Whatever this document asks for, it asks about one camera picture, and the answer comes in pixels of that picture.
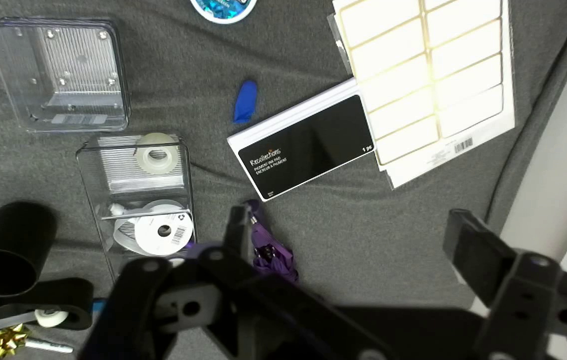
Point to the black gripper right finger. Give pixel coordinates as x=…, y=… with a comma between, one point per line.
x=516, y=287

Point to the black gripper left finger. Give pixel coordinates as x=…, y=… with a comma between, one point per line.
x=136, y=313

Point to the large white ribbon spool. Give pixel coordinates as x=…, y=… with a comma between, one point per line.
x=154, y=230

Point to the small white roll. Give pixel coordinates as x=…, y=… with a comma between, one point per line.
x=51, y=316

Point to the small black tray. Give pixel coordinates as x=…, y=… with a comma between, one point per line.
x=51, y=293

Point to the clear plastic ribbon tray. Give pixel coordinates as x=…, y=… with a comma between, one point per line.
x=136, y=190

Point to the thick white tape roll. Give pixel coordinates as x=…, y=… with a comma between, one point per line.
x=156, y=154

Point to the black cylindrical cup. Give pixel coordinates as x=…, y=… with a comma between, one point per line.
x=7, y=250

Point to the grey tablecloth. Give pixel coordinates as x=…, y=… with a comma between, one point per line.
x=376, y=247

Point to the white label sheet pack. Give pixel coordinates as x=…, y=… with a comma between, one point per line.
x=430, y=80

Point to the black and white box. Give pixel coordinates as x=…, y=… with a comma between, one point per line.
x=304, y=146

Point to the blue marker cap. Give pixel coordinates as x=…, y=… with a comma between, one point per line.
x=244, y=101

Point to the empty clear plastic box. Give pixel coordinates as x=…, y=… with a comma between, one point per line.
x=65, y=71

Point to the blue round sticker disc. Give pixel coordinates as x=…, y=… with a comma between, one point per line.
x=222, y=9

